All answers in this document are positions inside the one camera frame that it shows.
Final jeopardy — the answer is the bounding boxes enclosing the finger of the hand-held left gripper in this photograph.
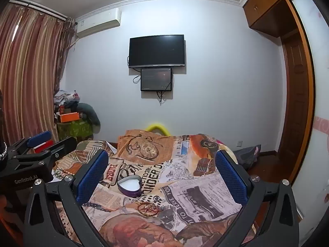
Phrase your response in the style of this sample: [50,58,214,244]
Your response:
[14,136,78,171]
[7,130,52,158]

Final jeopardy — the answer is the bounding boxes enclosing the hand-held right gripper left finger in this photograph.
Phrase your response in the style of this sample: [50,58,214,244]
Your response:
[24,149,110,247]

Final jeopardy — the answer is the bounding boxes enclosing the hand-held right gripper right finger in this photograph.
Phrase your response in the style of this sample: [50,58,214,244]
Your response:
[215,149,300,247]

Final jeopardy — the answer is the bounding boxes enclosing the purple heart-shaped tin box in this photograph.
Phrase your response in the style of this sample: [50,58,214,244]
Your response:
[117,175,143,198]

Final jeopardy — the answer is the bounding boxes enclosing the gold chain bracelet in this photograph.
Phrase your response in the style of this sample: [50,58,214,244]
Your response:
[137,202,158,215]

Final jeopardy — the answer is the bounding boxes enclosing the red box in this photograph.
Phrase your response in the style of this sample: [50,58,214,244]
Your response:
[34,141,53,153]

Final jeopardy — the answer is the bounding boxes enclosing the dark bag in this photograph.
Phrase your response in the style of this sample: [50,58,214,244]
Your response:
[233,145,262,170]

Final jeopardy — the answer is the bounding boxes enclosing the orange box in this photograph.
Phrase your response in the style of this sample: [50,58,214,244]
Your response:
[59,112,80,123]

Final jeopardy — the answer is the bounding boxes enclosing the newspaper printed blanket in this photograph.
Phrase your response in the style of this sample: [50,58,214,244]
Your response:
[53,130,257,247]

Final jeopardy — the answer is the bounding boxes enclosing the pile of clothes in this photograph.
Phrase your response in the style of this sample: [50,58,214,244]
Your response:
[53,90,82,115]

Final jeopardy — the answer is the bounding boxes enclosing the striped brown curtain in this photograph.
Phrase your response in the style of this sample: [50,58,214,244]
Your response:
[0,0,78,150]

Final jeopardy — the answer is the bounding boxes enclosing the yellow plastic object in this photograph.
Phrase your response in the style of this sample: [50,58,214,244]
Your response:
[144,123,168,136]

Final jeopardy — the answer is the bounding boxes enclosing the brown wooden door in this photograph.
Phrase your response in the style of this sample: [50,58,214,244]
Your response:
[278,35,313,176]

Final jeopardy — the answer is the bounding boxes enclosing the white air conditioner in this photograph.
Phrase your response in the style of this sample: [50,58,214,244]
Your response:
[75,8,122,38]

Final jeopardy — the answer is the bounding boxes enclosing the white sliding wardrobe door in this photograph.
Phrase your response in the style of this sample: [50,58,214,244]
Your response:
[286,0,329,220]

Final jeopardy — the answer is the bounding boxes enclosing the wooden overhead cabinet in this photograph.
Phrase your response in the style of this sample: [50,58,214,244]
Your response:
[243,0,299,39]

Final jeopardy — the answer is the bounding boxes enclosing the small black wall monitor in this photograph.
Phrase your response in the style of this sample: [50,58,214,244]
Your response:
[140,68,173,92]

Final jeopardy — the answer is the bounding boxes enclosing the curtain rail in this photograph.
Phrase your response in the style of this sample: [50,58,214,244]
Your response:
[10,0,78,26]

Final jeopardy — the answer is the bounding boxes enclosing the black wall television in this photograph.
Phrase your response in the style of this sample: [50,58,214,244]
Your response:
[129,34,186,69]

